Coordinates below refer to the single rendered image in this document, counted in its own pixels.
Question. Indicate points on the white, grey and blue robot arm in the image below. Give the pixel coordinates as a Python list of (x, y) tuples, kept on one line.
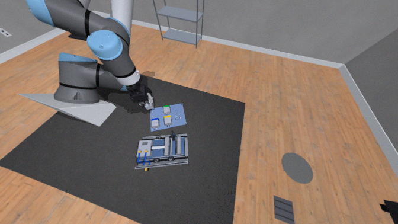
[(108, 38)]

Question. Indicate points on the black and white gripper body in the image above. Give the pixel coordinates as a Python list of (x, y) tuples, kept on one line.
[(139, 94)]

